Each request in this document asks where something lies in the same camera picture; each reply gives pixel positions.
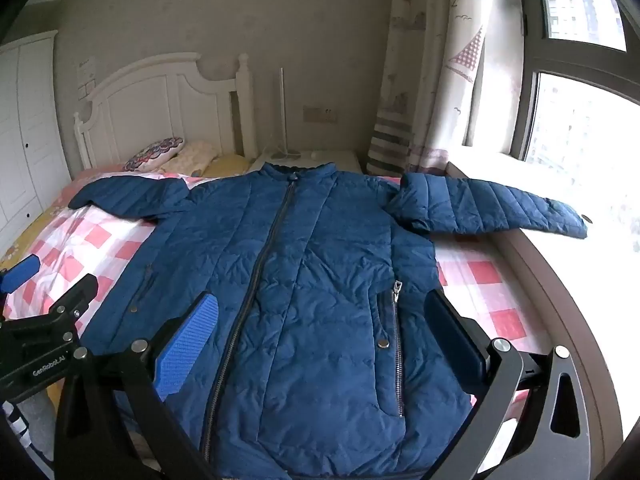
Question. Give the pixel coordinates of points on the beige window sill ledge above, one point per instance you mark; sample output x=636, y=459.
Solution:
x=575, y=310

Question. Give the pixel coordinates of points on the white wardrobe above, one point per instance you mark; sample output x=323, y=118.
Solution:
x=25, y=135

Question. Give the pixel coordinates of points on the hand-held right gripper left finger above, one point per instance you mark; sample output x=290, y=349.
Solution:
x=187, y=340

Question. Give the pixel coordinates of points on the white bedside table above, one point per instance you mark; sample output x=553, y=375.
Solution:
x=340, y=159

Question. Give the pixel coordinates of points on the pink checked bed blanket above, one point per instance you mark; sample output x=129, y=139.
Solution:
x=100, y=240

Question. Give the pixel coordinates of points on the wall socket panel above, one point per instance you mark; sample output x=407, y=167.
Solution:
x=318, y=113

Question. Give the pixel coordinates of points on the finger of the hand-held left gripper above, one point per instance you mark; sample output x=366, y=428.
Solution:
x=75, y=300
x=21, y=270

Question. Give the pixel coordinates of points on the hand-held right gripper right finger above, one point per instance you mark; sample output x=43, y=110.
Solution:
x=462, y=345

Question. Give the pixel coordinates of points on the cream knitted pillow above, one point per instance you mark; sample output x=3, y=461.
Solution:
x=195, y=155

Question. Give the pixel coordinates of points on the blue quilted jacket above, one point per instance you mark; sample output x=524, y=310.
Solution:
x=310, y=285

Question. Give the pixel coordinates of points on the white bed headboard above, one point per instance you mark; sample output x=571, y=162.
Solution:
x=165, y=100

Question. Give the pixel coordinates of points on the patterned round pillow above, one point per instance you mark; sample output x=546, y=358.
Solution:
x=152, y=155

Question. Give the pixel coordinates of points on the printed curtain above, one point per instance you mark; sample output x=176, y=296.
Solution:
x=425, y=60

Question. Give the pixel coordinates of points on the white wall sticker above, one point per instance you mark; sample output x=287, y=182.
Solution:
x=86, y=77

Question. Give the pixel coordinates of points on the window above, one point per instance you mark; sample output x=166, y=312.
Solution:
x=575, y=35

